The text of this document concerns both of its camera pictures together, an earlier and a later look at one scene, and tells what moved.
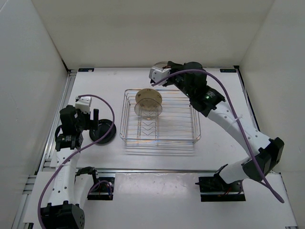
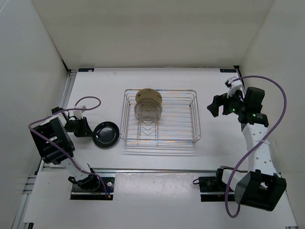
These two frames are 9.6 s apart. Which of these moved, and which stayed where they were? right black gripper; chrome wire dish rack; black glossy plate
Moved: black glossy plate; right black gripper
Stayed: chrome wire dish rack
